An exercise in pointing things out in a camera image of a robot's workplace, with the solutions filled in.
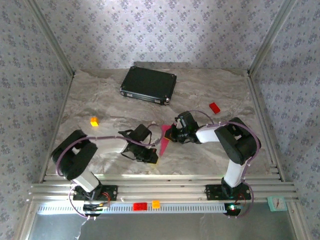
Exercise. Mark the right controller board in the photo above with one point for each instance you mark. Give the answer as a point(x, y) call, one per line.
point(233, 208)

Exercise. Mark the small orange block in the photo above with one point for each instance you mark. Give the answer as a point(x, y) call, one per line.
point(156, 204)

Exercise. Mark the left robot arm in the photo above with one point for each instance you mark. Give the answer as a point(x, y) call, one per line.
point(110, 146)

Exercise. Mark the orange toy cube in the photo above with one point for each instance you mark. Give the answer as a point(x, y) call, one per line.
point(94, 122)

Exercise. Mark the aluminium side rail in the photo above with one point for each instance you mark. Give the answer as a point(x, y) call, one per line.
point(60, 112)
point(260, 112)

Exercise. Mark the black hard case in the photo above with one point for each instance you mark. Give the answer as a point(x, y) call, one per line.
point(148, 83)

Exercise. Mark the red toy brick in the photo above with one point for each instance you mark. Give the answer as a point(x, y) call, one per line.
point(215, 108)

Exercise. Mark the aluminium corner post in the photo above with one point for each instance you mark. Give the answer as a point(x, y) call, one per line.
point(270, 37)
point(51, 37)

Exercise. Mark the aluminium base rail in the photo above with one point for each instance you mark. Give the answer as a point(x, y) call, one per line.
point(162, 187)

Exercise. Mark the pink paper sheet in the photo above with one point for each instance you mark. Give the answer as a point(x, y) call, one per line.
point(163, 147)

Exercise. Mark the shiny metal sheet panel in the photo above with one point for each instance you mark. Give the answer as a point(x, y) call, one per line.
point(162, 227)

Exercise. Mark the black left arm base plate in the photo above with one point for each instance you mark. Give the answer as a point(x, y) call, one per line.
point(112, 192)

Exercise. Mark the shiny red rectangular block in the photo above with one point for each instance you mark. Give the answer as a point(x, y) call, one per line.
point(140, 206)

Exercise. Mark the small teal clock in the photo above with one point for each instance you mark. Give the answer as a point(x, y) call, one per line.
point(277, 203)

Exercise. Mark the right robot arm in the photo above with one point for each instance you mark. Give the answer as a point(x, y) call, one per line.
point(235, 175)

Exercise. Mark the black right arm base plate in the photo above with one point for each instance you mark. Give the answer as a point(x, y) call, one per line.
point(212, 192)

